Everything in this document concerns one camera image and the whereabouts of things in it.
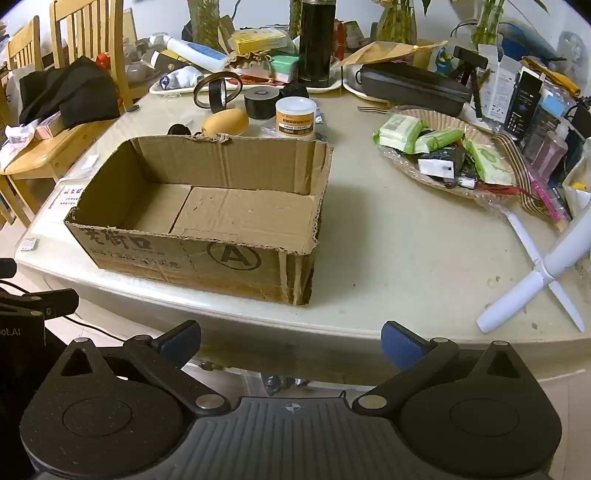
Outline brown paper envelope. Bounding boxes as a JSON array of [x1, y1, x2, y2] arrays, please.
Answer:
[[339, 41, 448, 68]]

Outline white carton box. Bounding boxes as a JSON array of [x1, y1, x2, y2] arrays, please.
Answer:
[[478, 44, 522, 118]]

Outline green wet wipes packet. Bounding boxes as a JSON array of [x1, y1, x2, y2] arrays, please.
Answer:
[[464, 138, 515, 185], [413, 128, 465, 155], [373, 114, 430, 153]]

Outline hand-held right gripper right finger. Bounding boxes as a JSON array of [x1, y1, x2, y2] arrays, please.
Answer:
[[353, 322, 541, 414]]

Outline pink pen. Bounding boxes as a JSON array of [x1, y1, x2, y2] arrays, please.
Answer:
[[526, 168, 571, 232]]

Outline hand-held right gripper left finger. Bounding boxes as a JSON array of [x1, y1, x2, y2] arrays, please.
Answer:
[[48, 320, 232, 416]]

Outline white jar orange label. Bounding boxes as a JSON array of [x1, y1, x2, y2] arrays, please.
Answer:
[[274, 96, 318, 139]]

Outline pink box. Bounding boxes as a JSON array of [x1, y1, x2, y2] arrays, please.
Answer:
[[34, 111, 63, 139]]

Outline black electrical tape roll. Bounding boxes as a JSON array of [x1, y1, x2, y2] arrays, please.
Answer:
[[208, 78, 228, 114]]

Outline white serving tray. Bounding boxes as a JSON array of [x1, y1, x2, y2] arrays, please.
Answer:
[[148, 69, 343, 97]]

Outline printed paper label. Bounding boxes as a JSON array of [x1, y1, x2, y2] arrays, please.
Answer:
[[46, 182, 88, 210]]

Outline brown cardboard box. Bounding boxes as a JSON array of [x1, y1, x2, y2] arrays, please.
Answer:
[[64, 133, 334, 306]]

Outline black zipper case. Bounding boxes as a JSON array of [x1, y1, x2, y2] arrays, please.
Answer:
[[358, 64, 472, 117]]

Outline torn cardboard piece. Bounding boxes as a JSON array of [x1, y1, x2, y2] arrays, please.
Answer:
[[217, 16, 237, 51]]

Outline blue carton box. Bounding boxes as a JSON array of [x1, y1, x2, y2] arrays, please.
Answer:
[[536, 88, 571, 130]]

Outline black carton box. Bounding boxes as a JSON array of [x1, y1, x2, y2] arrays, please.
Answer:
[[503, 68, 546, 139]]

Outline white lotion bottle blue label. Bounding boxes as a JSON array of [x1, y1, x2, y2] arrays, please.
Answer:
[[148, 32, 230, 72]]

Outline white tripod stand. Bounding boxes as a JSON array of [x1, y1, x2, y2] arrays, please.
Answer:
[[475, 203, 591, 334]]

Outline black round container grey lid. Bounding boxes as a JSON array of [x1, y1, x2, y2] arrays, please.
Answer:
[[243, 86, 281, 119]]

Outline white plastic bag with papers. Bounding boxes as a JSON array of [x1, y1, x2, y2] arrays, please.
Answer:
[[0, 117, 40, 169]]

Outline wooden chair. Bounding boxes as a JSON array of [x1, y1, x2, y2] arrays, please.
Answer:
[[0, 0, 139, 227], [0, 16, 47, 125]]

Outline orange bear-shaped case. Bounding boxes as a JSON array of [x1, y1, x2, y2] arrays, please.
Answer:
[[202, 108, 250, 138]]

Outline black mini tripod camera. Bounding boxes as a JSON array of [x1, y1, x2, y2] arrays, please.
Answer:
[[452, 45, 490, 121]]

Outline glass vase bamboo plant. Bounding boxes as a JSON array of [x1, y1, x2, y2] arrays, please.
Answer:
[[471, 0, 509, 47]]

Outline glass vase leafy plant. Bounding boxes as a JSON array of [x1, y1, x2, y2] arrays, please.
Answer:
[[376, 0, 419, 44]]

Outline white sock blue trim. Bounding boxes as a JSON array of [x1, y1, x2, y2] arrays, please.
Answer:
[[159, 66, 206, 90]]

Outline glass vase green stems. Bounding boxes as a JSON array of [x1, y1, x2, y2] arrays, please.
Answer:
[[288, 0, 305, 38]]

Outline black garment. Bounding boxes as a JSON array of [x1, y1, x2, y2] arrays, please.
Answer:
[[18, 56, 122, 130]]

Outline black cable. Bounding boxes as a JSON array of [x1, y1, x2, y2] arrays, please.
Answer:
[[65, 314, 127, 343]]

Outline white crinkled plastic bag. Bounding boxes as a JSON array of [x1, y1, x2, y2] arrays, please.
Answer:
[[561, 138, 591, 217]]

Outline black and white packet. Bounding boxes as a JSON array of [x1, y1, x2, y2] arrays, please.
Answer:
[[418, 147, 467, 178]]

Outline white plate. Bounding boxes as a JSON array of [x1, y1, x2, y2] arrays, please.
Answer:
[[342, 64, 393, 103]]

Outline pink liquid bottle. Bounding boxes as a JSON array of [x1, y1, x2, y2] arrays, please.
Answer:
[[531, 122, 570, 181]]

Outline black thermos bottle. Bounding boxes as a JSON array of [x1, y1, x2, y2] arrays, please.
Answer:
[[298, 0, 335, 86]]

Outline yellow carton box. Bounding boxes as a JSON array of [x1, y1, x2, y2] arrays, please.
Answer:
[[230, 28, 296, 55]]

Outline plate of green wipe packets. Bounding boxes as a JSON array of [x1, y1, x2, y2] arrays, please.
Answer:
[[376, 108, 525, 200]]

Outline glass vase dried stems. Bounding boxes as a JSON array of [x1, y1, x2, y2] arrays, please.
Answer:
[[187, 0, 222, 44]]

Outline rainbow ribbon cable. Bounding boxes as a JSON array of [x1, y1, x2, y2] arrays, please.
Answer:
[[492, 134, 561, 217]]

